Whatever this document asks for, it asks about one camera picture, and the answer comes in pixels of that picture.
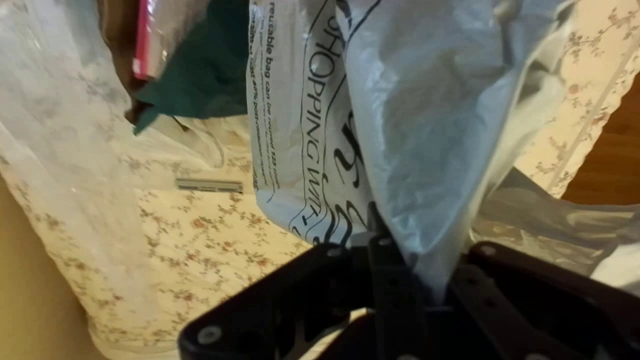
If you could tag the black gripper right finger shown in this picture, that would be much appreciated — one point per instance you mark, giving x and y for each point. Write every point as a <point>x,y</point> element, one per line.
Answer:
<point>532,313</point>

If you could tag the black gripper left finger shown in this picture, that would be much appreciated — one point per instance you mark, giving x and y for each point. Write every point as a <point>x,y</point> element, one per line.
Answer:
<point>312,300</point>

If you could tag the grey plastic shopping bag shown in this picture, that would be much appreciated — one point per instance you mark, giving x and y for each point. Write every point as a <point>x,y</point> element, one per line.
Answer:
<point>427,121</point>

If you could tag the floral bedsheet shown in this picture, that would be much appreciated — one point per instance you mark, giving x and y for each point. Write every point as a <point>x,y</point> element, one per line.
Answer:
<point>206,260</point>

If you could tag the small grey strip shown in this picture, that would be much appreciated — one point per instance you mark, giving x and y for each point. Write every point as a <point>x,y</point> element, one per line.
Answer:
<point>211,185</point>

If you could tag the teal cloth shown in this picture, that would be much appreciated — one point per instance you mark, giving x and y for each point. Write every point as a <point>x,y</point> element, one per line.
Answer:
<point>206,72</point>

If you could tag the clear pouch with pink trim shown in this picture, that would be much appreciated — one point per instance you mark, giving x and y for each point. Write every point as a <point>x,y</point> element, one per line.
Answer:
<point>142,40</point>

